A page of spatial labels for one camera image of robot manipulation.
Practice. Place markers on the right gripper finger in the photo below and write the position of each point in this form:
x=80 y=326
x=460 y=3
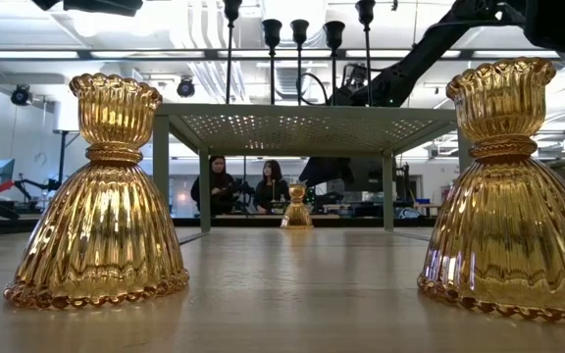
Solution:
x=319 y=171

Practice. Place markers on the amber glass candle holder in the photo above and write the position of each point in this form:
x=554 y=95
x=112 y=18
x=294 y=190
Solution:
x=101 y=235
x=508 y=235
x=297 y=216

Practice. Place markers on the taller black candlestick holder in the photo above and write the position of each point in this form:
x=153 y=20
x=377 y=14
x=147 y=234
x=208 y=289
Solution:
x=232 y=10
x=365 y=11

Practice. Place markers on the black background robot arm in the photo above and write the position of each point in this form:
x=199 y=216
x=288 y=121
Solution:
x=243 y=188

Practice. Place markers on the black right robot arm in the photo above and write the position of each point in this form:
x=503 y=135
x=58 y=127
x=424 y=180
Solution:
x=410 y=73

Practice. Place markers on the dark background screen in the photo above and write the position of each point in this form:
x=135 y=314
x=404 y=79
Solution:
x=375 y=174

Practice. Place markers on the person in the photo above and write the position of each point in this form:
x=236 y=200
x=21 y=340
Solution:
x=269 y=188
x=220 y=188

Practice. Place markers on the green perforated metal shelf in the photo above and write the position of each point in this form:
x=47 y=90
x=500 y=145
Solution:
x=263 y=112

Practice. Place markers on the black ceiling spotlight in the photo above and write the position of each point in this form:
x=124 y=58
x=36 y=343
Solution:
x=21 y=95
x=186 y=88

